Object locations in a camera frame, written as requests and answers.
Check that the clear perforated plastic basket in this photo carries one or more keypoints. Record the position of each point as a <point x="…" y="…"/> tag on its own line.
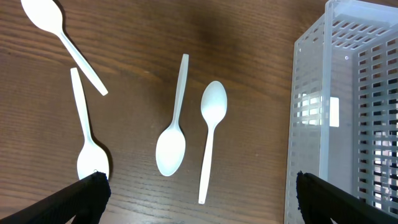
<point x="343" y="111"/>

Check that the white plastic spoon lower-left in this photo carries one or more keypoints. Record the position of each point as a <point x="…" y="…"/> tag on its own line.
<point x="92" y="158"/>

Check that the white plastic spoon far-left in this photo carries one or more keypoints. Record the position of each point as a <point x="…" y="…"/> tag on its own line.
<point x="46" y="15"/>

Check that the white plastic spoon inverted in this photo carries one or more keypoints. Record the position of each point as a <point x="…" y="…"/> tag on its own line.
<point x="170" y="147"/>

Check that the white plastic spoon upright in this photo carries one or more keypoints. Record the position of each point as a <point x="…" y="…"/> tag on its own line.
<point x="213" y="108"/>

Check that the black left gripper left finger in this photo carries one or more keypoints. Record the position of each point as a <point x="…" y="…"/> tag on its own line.
<point x="81" y="202"/>

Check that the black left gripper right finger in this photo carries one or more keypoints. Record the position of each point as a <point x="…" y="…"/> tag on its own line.
<point x="322" y="202"/>

